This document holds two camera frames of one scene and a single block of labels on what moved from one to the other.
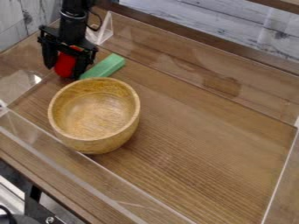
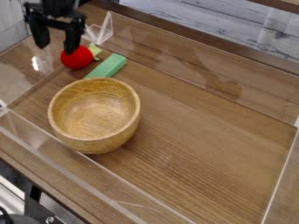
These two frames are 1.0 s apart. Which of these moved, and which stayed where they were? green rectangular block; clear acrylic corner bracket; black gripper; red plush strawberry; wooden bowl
Moved: red plush strawberry; black gripper
Stayed: clear acrylic corner bracket; green rectangular block; wooden bowl
